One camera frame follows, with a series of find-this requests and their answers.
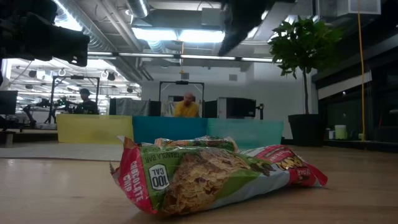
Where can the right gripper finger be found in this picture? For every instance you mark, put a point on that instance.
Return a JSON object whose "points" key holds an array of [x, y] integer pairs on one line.
{"points": [[242, 31]]}

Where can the red chocolate chip granola bar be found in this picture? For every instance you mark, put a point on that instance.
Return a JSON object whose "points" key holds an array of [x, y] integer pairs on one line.
{"points": [[295, 169]]}

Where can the green chocolate chip granola packet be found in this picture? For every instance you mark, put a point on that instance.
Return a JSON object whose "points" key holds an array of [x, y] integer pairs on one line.
{"points": [[192, 180]]}

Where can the background black robot arm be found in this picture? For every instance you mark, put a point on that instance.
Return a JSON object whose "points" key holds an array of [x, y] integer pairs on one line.
{"points": [[31, 115]]}

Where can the long ceiling light bar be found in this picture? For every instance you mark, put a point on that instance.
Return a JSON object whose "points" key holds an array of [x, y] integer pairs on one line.
{"points": [[205, 57]]}

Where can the green leafy potted tree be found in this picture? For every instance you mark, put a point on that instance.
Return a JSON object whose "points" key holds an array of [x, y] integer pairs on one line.
{"points": [[304, 43]]}

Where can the black computer monitor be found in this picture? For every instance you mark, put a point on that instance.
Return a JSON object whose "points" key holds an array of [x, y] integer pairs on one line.
{"points": [[8, 102]]}

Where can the black computer cabinet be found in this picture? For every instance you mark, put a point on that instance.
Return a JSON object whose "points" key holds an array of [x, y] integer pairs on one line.
{"points": [[241, 108]]}

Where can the person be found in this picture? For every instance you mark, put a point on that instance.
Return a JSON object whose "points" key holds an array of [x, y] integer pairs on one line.
{"points": [[186, 110], [87, 107]]}

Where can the teal plastic bin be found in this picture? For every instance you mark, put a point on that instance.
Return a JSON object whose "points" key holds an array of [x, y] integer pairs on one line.
{"points": [[248, 132]]}

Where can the grey covered equipment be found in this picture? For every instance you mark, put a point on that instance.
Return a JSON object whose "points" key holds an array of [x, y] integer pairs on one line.
{"points": [[127, 107]]}

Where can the white ceiling unit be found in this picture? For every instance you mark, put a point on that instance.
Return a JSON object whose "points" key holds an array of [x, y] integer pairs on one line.
{"points": [[368, 7]]}

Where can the dark blue plastic bin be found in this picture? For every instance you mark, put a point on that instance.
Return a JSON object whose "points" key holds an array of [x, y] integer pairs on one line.
{"points": [[168, 129]]}

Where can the pale green jar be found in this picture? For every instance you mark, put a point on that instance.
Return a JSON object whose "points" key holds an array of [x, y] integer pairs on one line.
{"points": [[340, 133]]}

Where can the grey wall vent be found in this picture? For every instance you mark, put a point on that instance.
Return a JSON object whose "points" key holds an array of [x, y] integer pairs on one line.
{"points": [[233, 77]]}

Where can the silver ventilation duct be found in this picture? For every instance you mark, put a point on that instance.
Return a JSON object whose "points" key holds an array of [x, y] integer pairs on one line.
{"points": [[102, 28]]}

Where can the round silver duct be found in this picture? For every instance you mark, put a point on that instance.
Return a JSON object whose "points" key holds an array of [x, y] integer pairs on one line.
{"points": [[138, 7]]}

